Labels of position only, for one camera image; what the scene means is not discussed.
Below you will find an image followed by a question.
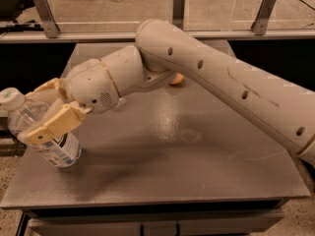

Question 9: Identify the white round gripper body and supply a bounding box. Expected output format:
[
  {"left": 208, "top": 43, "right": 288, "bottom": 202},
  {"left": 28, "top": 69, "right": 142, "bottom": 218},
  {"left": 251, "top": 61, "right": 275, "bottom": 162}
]
[{"left": 64, "top": 59, "right": 119, "bottom": 114}]

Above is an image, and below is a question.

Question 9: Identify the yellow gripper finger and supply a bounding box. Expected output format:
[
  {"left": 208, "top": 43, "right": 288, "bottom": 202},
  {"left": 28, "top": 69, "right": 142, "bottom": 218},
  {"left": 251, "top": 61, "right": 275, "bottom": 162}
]
[
  {"left": 27, "top": 78, "right": 67, "bottom": 99},
  {"left": 18, "top": 99, "right": 86, "bottom": 145}
]

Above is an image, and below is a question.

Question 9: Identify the blue label plastic bottle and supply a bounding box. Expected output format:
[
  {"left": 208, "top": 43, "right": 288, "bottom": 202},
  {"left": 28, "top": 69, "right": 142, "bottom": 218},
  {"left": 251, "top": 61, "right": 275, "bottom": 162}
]
[{"left": 0, "top": 88, "right": 81, "bottom": 167}]

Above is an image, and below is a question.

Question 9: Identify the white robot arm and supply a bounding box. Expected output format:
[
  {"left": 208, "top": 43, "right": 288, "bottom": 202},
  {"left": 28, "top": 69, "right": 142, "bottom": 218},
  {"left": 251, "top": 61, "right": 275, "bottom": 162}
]
[{"left": 19, "top": 20, "right": 315, "bottom": 166}]

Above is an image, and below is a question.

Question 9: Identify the orange ball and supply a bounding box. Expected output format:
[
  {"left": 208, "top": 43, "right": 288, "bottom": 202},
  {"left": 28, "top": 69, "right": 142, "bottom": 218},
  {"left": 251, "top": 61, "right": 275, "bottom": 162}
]
[{"left": 170, "top": 74, "right": 184, "bottom": 86}]

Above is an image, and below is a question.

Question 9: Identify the grey table cabinet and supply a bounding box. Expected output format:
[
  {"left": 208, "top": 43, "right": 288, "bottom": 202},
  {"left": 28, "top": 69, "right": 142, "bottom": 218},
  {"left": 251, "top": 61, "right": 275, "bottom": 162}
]
[{"left": 15, "top": 200, "right": 284, "bottom": 236}]

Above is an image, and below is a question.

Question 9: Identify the left metal bracket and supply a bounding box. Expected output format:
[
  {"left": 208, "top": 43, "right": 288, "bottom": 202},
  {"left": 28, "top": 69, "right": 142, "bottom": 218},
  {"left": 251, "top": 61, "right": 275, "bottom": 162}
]
[{"left": 32, "top": 0, "right": 60, "bottom": 38}]

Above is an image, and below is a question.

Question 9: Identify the metal bracket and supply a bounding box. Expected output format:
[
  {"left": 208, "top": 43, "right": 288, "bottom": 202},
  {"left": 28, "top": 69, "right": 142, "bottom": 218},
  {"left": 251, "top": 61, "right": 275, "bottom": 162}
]
[
  {"left": 251, "top": 0, "right": 277, "bottom": 35},
  {"left": 32, "top": 0, "right": 60, "bottom": 38},
  {"left": 172, "top": 0, "right": 185, "bottom": 29}
]

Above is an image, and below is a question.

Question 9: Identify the aluminium rail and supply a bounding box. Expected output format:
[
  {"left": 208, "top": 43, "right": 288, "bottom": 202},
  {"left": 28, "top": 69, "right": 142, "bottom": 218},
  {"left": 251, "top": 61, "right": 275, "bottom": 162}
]
[{"left": 0, "top": 29, "right": 315, "bottom": 44}]

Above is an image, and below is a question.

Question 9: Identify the middle metal bracket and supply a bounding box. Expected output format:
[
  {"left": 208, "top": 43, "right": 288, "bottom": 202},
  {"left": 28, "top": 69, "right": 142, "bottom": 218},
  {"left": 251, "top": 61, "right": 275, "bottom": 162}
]
[{"left": 172, "top": 0, "right": 185, "bottom": 29}]

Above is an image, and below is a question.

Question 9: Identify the right metal bracket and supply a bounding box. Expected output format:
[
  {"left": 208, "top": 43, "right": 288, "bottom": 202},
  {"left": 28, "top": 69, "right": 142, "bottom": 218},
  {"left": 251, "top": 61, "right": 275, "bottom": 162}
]
[{"left": 251, "top": 0, "right": 277, "bottom": 35}]

